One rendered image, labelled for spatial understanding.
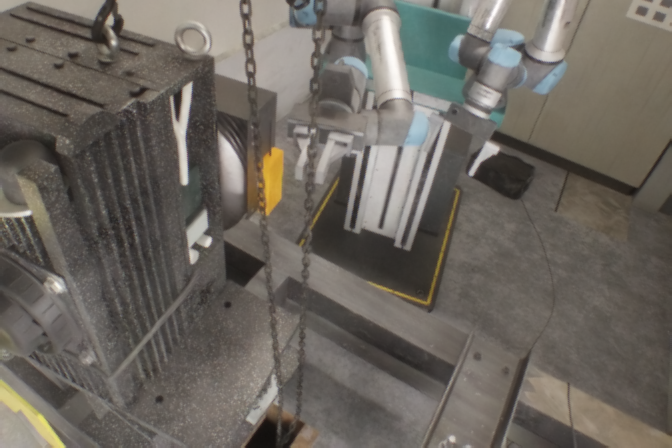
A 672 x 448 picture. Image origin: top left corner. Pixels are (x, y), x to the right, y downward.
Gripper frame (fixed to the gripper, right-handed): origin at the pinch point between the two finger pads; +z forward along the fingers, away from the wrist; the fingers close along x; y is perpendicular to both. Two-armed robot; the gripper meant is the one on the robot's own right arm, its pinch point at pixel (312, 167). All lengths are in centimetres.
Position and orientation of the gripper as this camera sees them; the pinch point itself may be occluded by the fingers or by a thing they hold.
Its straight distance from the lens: 76.6
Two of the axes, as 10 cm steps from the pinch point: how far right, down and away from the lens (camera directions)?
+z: -2.1, 6.6, -7.2
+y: -0.8, 7.2, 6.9
